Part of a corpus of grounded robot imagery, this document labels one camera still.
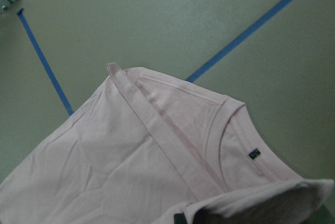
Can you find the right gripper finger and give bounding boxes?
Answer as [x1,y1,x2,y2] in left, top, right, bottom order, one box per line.
[173,210,185,224]

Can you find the pink Snoopy t-shirt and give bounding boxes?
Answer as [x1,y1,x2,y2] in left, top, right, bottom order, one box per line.
[1,63,334,223]

